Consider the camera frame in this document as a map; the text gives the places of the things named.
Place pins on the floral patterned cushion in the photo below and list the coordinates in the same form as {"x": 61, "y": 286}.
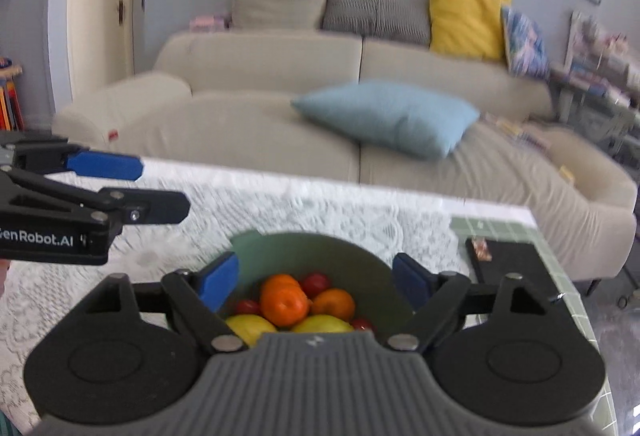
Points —
{"x": 525, "y": 43}

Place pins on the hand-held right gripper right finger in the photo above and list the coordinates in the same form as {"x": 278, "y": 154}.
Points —
{"x": 412, "y": 281}

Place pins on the small books pile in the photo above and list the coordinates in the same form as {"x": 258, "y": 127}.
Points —
{"x": 517, "y": 131}

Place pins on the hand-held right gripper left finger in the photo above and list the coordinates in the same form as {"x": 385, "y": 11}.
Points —
{"x": 218, "y": 283}

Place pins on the yellow-green apple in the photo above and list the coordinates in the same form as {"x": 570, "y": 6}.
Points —
{"x": 250, "y": 327}
{"x": 322, "y": 325}

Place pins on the light blue pillow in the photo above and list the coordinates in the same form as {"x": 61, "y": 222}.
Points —
{"x": 390, "y": 116}

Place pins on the pink flat item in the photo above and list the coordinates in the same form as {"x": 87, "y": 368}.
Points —
{"x": 210, "y": 22}

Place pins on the black notebook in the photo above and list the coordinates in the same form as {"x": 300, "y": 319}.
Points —
{"x": 515, "y": 258}

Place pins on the green colander bowl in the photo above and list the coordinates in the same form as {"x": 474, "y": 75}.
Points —
{"x": 350, "y": 261}

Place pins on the white desk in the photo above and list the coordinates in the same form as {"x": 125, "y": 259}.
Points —
{"x": 600, "y": 116}

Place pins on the yellow cushion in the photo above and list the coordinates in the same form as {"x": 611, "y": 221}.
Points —
{"x": 467, "y": 16}

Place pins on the small yellow item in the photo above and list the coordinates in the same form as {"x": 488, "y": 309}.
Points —
{"x": 567, "y": 173}

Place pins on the cream door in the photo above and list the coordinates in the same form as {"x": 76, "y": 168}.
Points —
{"x": 100, "y": 6}

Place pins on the black and silver pen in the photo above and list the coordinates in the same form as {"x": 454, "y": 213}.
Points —
{"x": 557, "y": 296}

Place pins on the green grid tablecloth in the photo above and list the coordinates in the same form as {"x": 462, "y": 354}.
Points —
{"x": 500, "y": 228}

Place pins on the grey striped cushion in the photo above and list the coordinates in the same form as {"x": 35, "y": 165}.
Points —
{"x": 375, "y": 16}

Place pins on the white lace tablecloth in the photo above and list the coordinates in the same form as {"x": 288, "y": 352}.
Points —
{"x": 300, "y": 211}

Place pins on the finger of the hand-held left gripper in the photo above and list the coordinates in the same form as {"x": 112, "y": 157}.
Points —
{"x": 150, "y": 207}
{"x": 105, "y": 166}

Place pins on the orange mandarin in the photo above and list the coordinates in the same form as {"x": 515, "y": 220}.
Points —
{"x": 334, "y": 304}
{"x": 283, "y": 302}

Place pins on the pile of books and boxes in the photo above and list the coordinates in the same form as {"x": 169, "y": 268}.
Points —
{"x": 600, "y": 51}

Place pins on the beige sofa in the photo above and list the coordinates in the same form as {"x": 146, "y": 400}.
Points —
{"x": 250, "y": 131}

